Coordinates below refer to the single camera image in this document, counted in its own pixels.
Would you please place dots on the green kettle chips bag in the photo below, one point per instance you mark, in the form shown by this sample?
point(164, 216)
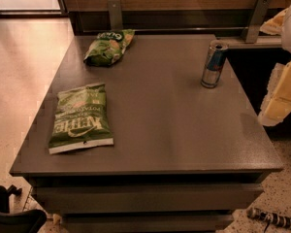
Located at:
point(80, 120)

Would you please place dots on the crumpled green chips bag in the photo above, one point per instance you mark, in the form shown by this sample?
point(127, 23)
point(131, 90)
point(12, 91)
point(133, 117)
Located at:
point(108, 47)

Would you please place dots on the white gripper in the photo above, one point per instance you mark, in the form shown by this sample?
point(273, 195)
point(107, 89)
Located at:
point(277, 105)

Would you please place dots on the black white striped stick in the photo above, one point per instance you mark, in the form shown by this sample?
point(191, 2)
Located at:
point(269, 218)

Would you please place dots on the grey drawer cabinet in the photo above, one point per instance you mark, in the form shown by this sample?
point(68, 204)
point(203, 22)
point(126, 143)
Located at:
point(183, 157)

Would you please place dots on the right metal wall bracket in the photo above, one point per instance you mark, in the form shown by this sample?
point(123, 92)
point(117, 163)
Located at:
point(251, 31)

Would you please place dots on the metal wall bracket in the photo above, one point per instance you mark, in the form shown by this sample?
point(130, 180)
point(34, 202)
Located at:
point(251, 31)
point(115, 14)

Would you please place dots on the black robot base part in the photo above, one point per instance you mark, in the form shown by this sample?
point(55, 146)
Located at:
point(24, 222)

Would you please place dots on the left metal wall bracket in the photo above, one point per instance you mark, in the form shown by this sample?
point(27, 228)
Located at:
point(115, 14)

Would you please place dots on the silver blue redbull can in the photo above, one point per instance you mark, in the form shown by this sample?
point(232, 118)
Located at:
point(214, 63)

